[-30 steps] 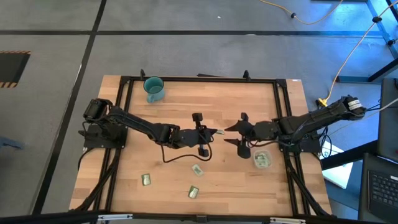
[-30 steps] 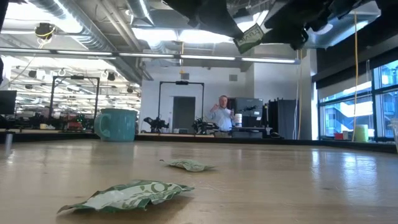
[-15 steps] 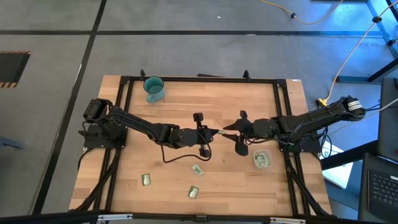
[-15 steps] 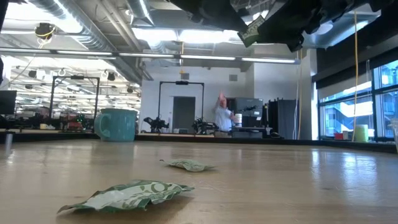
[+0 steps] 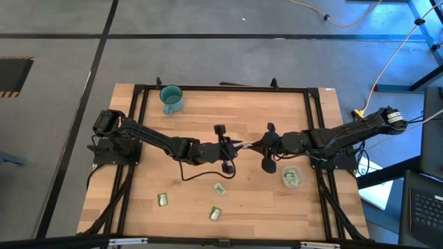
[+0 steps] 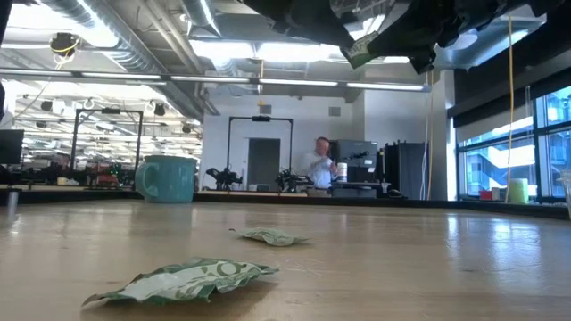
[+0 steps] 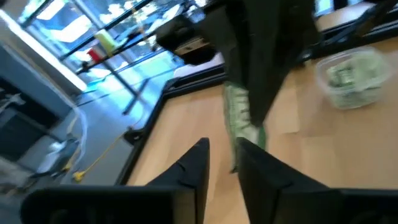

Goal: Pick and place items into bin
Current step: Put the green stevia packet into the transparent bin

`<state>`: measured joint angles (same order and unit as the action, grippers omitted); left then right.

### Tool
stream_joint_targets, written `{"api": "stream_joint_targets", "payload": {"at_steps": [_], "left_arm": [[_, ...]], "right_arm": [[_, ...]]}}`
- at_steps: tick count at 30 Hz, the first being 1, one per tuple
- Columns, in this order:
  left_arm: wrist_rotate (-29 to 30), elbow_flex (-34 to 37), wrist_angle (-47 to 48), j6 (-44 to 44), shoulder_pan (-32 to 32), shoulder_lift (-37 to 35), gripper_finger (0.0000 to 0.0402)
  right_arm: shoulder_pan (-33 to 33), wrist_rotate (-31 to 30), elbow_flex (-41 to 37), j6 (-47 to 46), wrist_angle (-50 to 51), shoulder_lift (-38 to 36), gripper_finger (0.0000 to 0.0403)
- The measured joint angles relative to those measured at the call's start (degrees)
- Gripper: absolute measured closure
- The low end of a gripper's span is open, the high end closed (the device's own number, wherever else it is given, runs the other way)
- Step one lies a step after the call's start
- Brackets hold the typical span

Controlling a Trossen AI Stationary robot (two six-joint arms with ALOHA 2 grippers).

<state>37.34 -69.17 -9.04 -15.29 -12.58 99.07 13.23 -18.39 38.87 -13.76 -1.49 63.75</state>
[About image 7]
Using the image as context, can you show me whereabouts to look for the tall black cabinet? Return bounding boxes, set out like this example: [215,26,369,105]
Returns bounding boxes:
[0,75,63,163]

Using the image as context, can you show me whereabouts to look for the black window frame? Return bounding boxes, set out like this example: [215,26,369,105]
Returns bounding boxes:
[17,0,218,116]

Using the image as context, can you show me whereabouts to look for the green white stevia packet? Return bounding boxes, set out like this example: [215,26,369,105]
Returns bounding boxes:
[223,81,269,173]
[325,63,359,90]
[354,54,388,88]

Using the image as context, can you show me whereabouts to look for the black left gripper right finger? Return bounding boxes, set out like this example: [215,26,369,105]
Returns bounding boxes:
[236,137,398,224]

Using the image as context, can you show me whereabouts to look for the white hanging cables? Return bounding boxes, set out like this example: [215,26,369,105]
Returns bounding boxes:
[40,103,89,175]

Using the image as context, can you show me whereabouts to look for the yellow-green cylinder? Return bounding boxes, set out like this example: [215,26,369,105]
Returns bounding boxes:
[93,29,118,57]

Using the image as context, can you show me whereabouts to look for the yellow cable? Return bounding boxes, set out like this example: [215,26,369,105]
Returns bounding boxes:
[72,124,132,183]

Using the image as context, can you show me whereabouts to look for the black floor device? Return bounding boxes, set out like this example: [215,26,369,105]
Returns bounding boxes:
[155,14,219,67]

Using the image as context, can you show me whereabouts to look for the clear plastic bin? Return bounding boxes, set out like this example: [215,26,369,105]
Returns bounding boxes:
[314,46,394,111]

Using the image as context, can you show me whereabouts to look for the red box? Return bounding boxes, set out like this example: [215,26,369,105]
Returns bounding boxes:
[86,47,104,63]

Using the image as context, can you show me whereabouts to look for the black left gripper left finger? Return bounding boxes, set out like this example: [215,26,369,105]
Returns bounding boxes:
[19,137,211,224]

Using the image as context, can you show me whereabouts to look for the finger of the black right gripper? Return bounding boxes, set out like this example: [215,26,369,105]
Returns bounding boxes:
[243,0,320,127]
[206,0,250,86]

